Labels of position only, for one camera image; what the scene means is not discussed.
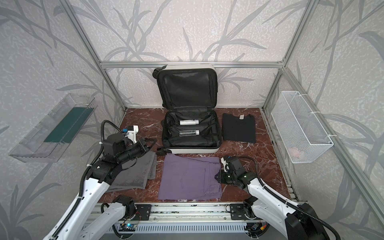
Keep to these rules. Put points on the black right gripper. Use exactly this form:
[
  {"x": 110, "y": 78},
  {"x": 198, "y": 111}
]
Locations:
[{"x": 226, "y": 169}]

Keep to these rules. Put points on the white wire basket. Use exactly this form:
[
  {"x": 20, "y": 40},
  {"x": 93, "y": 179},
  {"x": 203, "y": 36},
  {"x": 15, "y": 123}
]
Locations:
[{"x": 299, "y": 127}]

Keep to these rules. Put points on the green circuit board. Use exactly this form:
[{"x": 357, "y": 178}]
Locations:
[{"x": 128, "y": 227}]

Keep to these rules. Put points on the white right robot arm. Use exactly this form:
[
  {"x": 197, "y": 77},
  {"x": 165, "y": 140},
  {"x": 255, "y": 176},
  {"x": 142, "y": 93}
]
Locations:
[{"x": 294, "y": 221}]

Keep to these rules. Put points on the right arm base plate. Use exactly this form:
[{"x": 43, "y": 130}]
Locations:
[{"x": 237, "y": 212}]

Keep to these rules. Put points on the right circuit board with wires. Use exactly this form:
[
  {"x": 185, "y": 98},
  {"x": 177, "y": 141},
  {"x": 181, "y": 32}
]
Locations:
[{"x": 255, "y": 228}]

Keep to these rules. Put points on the clear white-capped bottle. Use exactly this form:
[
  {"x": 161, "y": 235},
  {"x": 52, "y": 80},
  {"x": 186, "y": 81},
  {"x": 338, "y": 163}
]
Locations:
[{"x": 189, "y": 133}]

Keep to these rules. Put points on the clear plastic wall shelf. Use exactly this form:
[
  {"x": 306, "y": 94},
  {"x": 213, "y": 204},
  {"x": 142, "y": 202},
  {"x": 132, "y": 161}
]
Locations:
[{"x": 49, "y": 139}]

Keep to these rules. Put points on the black shirt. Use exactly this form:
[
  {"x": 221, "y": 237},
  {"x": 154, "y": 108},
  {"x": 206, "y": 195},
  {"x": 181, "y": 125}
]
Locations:
[{"x": 239, "y": 128}]

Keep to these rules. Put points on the pink object in basket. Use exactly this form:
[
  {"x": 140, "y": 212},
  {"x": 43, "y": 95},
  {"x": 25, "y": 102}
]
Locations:
[{"x": 296, "y": 153}]

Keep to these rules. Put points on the white hard-shell suitcase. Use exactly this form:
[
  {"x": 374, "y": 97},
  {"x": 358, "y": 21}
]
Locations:
[{"x": 189, "y": 92}]

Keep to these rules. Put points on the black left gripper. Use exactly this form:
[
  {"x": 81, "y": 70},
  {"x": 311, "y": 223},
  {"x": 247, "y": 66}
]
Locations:
[{"x": 143, "y": 144}]

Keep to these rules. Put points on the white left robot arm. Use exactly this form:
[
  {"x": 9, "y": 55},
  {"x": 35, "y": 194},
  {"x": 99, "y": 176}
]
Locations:
[{"x": 95, "y": 181}]

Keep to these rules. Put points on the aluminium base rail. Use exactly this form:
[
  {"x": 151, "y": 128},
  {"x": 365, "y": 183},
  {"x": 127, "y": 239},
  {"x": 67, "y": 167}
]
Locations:
[{"x": 187, "y": 212}]

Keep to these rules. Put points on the grey folded towel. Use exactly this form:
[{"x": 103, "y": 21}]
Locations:
[{"x": 135, "y": 175}]

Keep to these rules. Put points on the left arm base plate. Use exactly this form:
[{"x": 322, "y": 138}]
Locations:
[{"x": 143, "y": 212}]

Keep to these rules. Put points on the purple trousers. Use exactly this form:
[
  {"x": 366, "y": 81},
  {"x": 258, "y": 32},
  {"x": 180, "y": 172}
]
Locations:
[{"x": 186, "y": 178}]

